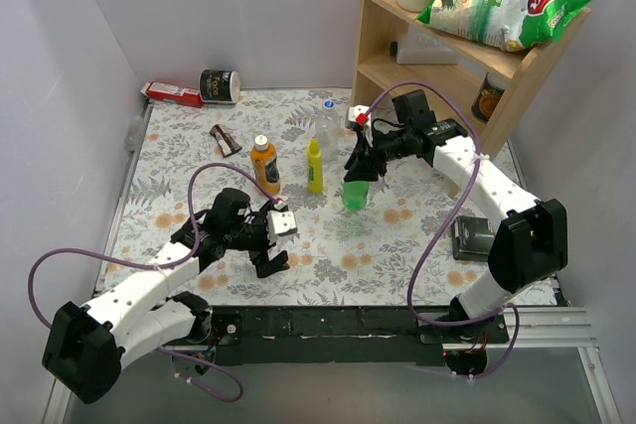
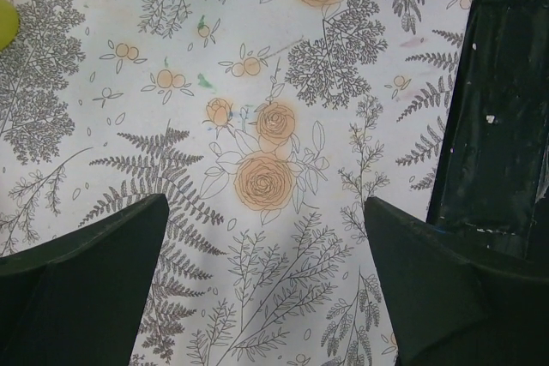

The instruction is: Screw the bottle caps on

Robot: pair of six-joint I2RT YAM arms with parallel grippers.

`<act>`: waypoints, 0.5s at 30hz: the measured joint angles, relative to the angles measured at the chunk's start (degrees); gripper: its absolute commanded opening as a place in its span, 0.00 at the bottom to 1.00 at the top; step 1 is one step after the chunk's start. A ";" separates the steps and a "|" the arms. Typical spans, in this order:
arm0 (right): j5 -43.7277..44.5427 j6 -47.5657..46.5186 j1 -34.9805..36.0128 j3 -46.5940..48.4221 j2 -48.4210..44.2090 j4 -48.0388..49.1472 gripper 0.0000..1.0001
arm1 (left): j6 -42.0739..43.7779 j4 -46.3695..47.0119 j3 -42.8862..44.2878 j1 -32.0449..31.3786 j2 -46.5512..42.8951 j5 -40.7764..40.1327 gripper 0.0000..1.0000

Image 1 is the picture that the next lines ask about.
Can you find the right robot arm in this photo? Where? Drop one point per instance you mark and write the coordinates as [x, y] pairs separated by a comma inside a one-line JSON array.
[[530, 242]]

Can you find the clear plastic bottle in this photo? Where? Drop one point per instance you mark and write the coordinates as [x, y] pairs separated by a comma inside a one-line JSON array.
[[327, 132]]

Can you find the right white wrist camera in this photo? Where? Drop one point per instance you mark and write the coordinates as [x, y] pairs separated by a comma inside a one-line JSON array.
[[359, 119]]

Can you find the green plastic bottle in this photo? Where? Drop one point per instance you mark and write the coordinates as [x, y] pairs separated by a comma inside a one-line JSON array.
[[355, 195]]

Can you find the black cylindrical can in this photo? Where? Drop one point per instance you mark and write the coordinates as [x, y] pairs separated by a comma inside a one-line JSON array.
[[221, 87]]

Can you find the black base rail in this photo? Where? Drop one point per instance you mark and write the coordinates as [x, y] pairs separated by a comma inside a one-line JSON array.
[[250, 335]]

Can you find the orange juice bottle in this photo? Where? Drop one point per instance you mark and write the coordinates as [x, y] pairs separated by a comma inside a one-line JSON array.
[[263, 157]]

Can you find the black green box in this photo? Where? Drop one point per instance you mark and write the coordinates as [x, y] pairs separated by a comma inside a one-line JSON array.
[[471, 238]]

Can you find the brown snack wrapper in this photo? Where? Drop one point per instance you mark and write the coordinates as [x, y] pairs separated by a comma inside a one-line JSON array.
[[227, 144]]

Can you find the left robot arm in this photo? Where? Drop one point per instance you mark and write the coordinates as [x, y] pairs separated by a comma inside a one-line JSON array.
[[144, 295]]

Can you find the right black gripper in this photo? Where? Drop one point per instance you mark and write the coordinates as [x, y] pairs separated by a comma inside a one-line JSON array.
[[367, 150]]

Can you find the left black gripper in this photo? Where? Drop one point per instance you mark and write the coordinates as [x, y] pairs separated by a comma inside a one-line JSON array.
[[264, 248]]

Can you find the green chips bag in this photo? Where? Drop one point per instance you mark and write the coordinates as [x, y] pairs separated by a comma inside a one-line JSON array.
[[508, 25]]

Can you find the wooden shelf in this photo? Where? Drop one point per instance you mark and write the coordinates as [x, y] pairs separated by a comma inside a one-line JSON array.
[[382, 21]]

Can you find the red white box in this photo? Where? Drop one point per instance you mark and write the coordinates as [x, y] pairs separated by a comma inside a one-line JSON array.
[[179, 95]]

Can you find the yellow squeeze bottle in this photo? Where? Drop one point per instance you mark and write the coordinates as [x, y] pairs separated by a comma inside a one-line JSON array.
[[315, 168]]

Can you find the dark tin can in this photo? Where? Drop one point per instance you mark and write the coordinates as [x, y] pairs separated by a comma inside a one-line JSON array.
[[488, 97]]

